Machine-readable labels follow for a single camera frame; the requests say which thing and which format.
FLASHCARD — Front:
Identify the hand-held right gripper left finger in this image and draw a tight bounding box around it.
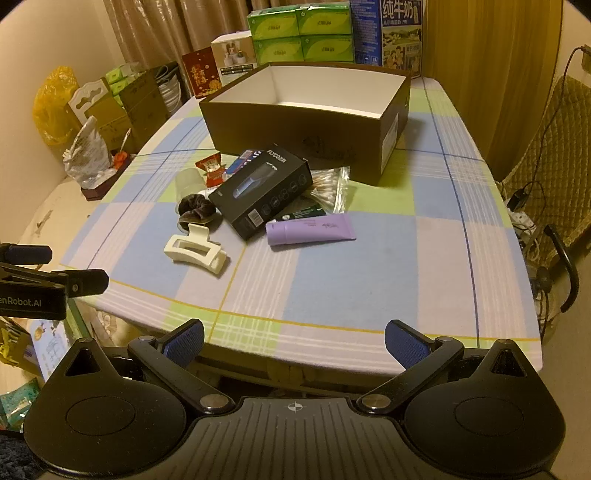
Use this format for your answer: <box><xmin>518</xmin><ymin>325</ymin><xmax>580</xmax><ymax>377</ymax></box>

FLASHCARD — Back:
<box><xmin>62</xmin><ymin>320</ymin><xmax>234</xmax><ymax>414</ymax></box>

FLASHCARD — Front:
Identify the blue pocket tissue packet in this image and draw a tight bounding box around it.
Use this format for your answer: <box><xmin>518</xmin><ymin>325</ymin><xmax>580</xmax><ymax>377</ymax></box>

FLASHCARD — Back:
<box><xmin>225</xmin><ymin>150</ymin><xmax>264</xmax><ymax>175</ymax></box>

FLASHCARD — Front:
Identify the dark green small tube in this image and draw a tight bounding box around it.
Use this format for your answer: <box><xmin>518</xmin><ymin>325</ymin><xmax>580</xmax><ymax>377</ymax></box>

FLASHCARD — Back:
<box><xmin>281</xmin><ymin>206</ymin><xmax>326</xmax><ymax>222</ymax></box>

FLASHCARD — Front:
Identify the bag of cotton swabs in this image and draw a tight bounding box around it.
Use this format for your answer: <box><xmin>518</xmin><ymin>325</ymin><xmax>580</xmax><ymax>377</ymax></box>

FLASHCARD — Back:
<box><xmin>302</xmin><ymin>166</ymin><xmax>352</xmax><ymax>217</ymax></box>

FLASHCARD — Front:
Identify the white product box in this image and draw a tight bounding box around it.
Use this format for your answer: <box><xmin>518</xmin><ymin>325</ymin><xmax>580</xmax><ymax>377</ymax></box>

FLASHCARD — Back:
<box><xmin>211</xmin><ymin>31</ymin><xmax>256</xmax><ymax>88</ymax></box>

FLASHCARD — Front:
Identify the translucent plastic cup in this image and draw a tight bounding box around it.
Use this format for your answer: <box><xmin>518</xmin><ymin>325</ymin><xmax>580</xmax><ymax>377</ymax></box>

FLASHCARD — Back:
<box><xmin>175</xmin><ymin>167</ymin><xmax>208</xmax><ymax>199</ymax></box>

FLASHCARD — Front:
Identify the purple flat pack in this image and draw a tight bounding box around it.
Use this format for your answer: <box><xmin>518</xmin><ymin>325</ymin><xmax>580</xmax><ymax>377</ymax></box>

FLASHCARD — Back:
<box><xmin>265</xmin><ymin>215</ymin><xmax>357</xmax><ymax>250</ymax></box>

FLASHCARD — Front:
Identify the dark purple tray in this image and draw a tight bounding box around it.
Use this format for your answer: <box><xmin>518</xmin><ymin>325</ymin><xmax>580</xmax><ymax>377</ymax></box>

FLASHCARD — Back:
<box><xmin>81</xmin><ymin>171</ymin><xmax>119</xmax><ymax>202</ymax></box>

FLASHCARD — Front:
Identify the quilted chair cover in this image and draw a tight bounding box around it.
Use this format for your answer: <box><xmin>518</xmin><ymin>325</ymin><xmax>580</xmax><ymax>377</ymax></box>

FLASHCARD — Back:
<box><xmin>496</xmin><ymin>74</ymin><xmax>591</xmax><ymax>268</ymax></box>

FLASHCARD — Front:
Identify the black power cable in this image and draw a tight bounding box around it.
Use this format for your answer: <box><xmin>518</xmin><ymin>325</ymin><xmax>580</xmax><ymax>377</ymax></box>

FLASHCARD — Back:
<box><xmin>508</xmin><ymin>45</ymin><xmax>587</xmax><ymax>208</ymax></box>

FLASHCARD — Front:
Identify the cream hair claw clip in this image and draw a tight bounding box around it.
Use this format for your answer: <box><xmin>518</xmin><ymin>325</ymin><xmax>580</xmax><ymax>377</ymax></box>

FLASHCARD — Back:
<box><xmin>163</xmin><ymin>223</ymin><xmax>230</xmax><ymax>278</ymax></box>

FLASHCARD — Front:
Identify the brown cardboard carton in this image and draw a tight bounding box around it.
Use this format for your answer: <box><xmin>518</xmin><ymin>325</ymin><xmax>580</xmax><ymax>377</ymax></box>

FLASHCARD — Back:
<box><xmin>119</xmin><ymin>69</ymin><xmax>169</xmax><ymax>139</ymax></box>

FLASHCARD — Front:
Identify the olive box with white handle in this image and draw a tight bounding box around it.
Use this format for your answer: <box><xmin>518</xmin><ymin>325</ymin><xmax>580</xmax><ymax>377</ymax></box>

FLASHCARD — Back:
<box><xmin>68</xmin><ymin>78</ymin><xmax>136</xmax><ymax>154</ymax></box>

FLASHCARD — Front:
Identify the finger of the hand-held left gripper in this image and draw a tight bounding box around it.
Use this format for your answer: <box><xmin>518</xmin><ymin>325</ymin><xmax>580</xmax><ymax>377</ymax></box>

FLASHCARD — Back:
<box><xmin>0</xmin><ymin>244</ymin><xmax>52</xmax><ymax>266</ymax></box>
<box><xmin>0</xmin><ymin>263</ymin><xmax>110</xmax><ymax>297</ymax></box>

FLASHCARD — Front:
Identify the black curved armrest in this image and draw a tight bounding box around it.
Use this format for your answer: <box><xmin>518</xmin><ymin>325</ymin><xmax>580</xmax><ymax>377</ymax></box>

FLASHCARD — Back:
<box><xmin>544</xmin><ymin>224</ymin><xmax>581</xmax><ymax>315</ymax></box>

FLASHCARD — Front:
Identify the brown cardboard box white inside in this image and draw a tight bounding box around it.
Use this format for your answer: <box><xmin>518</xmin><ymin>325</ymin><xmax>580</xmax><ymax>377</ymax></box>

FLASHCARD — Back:
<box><xmin>198</xmin><ymin>62</ymin><xmax>411</xmax><ymax>188</ymax></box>

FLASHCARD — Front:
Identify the green tissue pack bundle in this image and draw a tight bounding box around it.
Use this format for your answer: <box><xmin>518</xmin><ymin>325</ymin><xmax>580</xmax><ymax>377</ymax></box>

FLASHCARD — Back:
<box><xmin>246</xmin><ymin>1</ymin><xmax>355</xmax><ymax>65</ymax></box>

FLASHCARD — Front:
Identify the yellow plastic bag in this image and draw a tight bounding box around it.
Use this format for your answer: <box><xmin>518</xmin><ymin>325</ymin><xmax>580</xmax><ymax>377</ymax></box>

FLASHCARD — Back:
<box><xmin>32</xmin><ymin>66</ymin><xmax>81</xmax><ymax>148</ymax></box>

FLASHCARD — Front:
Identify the blue milk carton case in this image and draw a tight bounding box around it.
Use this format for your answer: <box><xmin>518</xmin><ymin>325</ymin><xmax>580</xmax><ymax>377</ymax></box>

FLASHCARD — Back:
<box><xmin>349</xmin><ymin>0</ymin><xmax>426</xmax><ymax>77</ymax></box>

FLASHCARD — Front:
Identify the wooden cabinet door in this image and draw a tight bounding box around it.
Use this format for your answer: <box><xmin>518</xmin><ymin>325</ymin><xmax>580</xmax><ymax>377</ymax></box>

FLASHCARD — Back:
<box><xmin>424</xmin><ymin>0</ymin><xmax>565</xmax><ymax>185</ymax></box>

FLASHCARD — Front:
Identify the red gift box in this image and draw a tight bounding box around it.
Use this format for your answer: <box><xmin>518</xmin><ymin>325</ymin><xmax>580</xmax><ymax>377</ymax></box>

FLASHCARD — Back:
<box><xmin>181</xmin><ymin>47</ymin><xmax>222</xmax><ymax>100</ymax></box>

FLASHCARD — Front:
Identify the silver snack bag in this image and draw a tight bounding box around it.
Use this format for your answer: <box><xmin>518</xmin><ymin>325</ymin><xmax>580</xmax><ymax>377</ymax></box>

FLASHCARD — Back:
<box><xmin>62</xmin><ymin>115</ymin><xmax>117</xmax><ymax>190</ymax></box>

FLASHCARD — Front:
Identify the red snack packet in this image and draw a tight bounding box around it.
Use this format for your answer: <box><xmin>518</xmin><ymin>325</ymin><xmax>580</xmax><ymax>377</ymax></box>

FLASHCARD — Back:
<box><xmin>195</xmin><ymin>154</ymin><xmax>228</xmax><ymax>189</ymax></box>

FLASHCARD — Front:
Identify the beige curtain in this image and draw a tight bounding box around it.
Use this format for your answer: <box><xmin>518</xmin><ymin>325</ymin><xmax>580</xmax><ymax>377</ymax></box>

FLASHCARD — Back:
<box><xmin>102</xmin><ymin>0</ymin><xmax>259</xmax><ymax>70</ymax></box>

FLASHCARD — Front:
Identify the black product box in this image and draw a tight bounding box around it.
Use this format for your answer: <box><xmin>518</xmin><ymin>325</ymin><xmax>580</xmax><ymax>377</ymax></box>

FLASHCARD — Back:
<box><xmin>208</xmin><ymin>148</ymin><xmax>312</xmax><ymax>241</ymax></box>

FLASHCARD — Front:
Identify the white power strip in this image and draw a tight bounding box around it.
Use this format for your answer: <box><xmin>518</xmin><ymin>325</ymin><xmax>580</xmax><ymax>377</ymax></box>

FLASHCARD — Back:
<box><xmin>512</xmin><ymin>210</ymin><xmax>539</xmax><ymax>241</ymax></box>

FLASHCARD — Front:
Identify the stack of white bowls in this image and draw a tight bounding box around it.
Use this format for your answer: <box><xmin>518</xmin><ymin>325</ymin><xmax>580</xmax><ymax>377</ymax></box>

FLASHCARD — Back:
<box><xmin>156</xmin><ymin>65</ymin><xmax>185</xmax><ymax>116</ymax></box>

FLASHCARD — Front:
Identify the dark velvet scrunchie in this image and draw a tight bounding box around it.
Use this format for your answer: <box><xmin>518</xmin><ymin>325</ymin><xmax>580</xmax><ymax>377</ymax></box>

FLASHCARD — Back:
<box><xmin>175</xmin><ymin>194</ymin><xmax>225</xmax><ymax>232</ymax></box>

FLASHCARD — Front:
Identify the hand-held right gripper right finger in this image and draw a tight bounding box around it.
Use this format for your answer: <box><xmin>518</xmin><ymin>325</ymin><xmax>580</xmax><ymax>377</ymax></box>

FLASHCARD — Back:
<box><xmin>356</xmin><ymin>318</ymin><xmax>522</xmax><ymax>414</ymax></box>

